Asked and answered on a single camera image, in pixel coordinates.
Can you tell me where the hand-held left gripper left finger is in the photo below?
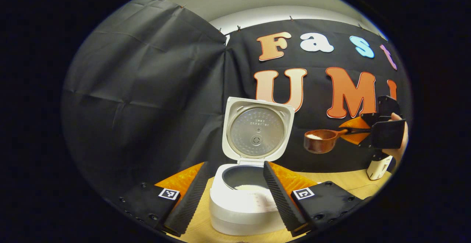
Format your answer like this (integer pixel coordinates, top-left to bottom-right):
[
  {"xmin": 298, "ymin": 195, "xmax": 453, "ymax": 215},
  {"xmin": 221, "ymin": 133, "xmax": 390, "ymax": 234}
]
[{"xmin": 112, "ymin": 161, "xmax": 211, "ymax": 237}]

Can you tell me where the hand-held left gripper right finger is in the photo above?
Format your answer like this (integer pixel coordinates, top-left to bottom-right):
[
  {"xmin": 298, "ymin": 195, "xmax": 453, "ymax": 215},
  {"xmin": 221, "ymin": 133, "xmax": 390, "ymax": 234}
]
[{"xmin": 263, "ymin": 161, "xmax": 365, "ymax": 237}]

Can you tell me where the white rice cooker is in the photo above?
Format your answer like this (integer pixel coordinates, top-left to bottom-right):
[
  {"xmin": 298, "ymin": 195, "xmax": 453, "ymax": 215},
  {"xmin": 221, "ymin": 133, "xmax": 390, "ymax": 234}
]
[{"xmin": 209, "ymin": 97, "xmax": 295, "ymax": 236}]

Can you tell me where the brown wooden spoon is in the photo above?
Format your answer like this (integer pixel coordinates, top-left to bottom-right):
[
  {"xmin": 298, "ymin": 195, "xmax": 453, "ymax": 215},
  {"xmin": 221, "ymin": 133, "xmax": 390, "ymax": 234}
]
[{"xmin": 304, "ymin": 128, "xmax": 372, "ymax": 154}]

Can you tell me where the white toaster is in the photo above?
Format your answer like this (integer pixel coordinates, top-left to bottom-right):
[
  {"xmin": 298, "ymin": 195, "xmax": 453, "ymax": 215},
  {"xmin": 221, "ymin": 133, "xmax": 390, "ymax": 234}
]
[{"xmin": 367, "ymin": 151, "xmax": 393, "ymax": 181}]

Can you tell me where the black backdrop cloth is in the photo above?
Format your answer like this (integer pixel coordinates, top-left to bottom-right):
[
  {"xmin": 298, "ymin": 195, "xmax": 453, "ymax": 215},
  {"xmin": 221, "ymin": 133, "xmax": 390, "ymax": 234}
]
[{"xmin": 61, "ymin": 0, "xmax": 412, "ymax": 199}]

